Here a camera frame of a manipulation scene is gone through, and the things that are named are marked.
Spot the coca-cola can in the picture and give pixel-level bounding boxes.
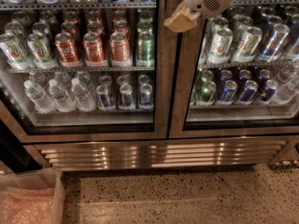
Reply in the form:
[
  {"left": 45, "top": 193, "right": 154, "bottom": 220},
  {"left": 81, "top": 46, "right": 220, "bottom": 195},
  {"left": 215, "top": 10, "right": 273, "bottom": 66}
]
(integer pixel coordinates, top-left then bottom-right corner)
[
  {"left": 83, "top": 32, "right": 107, "bottom": 67},
  {"left": 55, "top": 32, "right": 81, "bottom": 68}
]

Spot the fridge glass door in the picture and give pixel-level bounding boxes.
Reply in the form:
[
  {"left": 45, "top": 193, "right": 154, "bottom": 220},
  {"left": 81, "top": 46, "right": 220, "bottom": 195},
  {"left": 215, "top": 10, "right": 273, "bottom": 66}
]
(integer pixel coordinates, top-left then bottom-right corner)
[
  {"left": 0, "top": 0, "right": 174, "bottom": 143},
  {"left": 170, "top": 0, "right": 299, "bottom": 138}
]

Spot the right red bull can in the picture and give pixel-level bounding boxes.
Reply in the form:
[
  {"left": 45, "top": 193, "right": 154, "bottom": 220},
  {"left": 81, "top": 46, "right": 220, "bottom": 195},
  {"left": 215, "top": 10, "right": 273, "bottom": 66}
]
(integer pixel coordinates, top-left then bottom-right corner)
[{"left": 139, "top": 83, "right": 153, "bottom": 109}]

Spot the steel fridge bottom grille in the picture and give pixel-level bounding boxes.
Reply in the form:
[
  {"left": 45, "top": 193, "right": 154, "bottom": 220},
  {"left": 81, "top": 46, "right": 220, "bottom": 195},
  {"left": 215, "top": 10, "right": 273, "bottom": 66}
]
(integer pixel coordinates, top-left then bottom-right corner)
[{"left": 25, "top": 135, "right": 298, "bottom": 172}]

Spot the left blue can lower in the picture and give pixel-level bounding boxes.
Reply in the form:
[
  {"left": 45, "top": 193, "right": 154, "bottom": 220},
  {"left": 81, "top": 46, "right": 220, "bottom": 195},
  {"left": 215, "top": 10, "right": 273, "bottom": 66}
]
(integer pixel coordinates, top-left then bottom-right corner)
[{"left": 217, "top": 80, "right": 237, "bottom": 105}]

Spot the middle water bottle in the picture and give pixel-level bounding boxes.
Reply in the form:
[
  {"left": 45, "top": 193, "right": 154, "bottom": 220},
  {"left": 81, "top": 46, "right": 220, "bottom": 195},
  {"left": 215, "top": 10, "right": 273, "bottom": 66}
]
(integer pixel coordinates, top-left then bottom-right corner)
[{"left": 49, "top": 79, "right": 76, "bottom": 113}]

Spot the right door water bottle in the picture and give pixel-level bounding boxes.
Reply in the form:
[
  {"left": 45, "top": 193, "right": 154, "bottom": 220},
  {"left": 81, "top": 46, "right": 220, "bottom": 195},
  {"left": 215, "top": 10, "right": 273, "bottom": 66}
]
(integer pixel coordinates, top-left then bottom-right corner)
[{"left": 274, "top": 75, "right": 299, "bottom": 105}]

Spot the clear plastic storage bin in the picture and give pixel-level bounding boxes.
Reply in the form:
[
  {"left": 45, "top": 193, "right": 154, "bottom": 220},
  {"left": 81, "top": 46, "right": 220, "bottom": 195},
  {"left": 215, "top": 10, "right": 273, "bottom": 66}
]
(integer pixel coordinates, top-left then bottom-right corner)
[{"left": 0, "top": 168, "right": 65, "bottom": 224}]

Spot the door 7up can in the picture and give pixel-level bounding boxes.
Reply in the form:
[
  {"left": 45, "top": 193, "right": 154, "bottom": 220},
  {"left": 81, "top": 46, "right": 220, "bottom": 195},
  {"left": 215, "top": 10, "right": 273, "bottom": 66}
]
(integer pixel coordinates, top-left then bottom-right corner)
[
  {"left": 207, "top": 28, "right": 233, "bottom": 64},
  {"left": 231, "top": 26, "right": 263, "bottom": 63}
]

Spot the pink bubble wrap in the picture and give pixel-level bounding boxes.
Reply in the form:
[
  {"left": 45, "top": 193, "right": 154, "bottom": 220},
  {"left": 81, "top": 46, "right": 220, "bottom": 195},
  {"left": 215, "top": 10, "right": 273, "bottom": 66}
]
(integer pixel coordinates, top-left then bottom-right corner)
[{"left": 1, "top": 188, "right": 55, "bottom": 224}]

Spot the green can lower right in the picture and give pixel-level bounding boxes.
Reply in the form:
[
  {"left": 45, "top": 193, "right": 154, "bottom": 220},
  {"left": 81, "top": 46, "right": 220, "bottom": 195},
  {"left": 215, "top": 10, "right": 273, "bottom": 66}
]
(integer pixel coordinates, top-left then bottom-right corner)
[{"left": 196, "top": 81, "right": 217, "bottom": 105}]

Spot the front left coca-cola can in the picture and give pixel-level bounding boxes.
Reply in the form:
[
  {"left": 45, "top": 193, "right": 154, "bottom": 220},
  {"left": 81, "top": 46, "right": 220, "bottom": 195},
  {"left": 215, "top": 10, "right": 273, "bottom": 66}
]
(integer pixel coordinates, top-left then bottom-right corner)
[{"left": 55, "top": 32, "right": 81, "bottom": 68}]

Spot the left water bottle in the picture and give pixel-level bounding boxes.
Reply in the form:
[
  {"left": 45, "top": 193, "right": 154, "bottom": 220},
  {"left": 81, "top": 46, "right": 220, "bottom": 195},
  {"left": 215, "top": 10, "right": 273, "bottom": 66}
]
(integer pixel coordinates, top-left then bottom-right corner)
[{"left": 23, "top": 80, "right": 56, "bottom": 114}]

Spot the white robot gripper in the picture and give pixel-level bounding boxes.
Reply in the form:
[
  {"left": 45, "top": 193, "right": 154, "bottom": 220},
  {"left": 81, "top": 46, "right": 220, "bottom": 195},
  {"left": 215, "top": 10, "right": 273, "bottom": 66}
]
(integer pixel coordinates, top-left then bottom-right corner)
[{"left": 164, "top": 0, "right": 234, "bottom": 33}]

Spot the right door left 7up can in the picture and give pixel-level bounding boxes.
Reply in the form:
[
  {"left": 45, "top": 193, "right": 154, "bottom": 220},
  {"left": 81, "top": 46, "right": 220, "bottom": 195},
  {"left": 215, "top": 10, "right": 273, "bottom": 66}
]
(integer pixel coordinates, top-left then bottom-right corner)
[{"left": 207, "top": 28, "right": 233, "bottom": 64}]

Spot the silver blue tall can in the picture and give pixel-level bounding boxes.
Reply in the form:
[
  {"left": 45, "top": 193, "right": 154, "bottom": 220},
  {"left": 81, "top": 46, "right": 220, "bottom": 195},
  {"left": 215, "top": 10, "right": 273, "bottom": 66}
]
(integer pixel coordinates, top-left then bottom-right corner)
[{"left": 257, "top": 24, "right": 290, "bottom": 63}]

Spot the red bull can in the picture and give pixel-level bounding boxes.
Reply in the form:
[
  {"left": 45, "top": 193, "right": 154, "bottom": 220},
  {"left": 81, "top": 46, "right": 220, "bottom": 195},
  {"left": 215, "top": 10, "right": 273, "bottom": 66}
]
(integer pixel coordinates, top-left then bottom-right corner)
[
  {"left": 139, "top": 83, "right": 153, "bottom": 109},
  {"left": 96, "top": 85, "right": 115, "bottom": 111},
  {"left": 119, "top": 84, "right": 135, "bottom": 110}
]

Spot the left red bull can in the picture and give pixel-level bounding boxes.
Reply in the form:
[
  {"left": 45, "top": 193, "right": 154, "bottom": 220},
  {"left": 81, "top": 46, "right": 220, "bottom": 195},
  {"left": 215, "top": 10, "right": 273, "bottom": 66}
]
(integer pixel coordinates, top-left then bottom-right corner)
[{"left": 96, "top": 85, "right": 115, "bottom": 111}]

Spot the front green soda can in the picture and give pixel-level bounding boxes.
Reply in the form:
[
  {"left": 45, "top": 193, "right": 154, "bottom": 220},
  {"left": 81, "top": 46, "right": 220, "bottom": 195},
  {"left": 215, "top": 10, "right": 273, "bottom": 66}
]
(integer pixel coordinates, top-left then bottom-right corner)
[{"left": 136, "top": 31, "right": 155, "bottom": 67}]

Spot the middle red bull can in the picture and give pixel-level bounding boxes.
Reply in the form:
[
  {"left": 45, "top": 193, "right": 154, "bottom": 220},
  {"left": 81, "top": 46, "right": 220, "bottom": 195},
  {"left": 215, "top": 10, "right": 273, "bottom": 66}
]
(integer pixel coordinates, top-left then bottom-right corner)
[{"left": 119, "top": 84, "right": 135, "bottom": 110}]

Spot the front left 7up can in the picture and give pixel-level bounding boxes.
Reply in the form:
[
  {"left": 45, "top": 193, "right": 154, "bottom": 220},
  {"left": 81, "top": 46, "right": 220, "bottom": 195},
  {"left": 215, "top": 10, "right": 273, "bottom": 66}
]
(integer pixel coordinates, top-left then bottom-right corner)
[{"left": 0, "top": 34, "right": 31, "bottom": 69}]

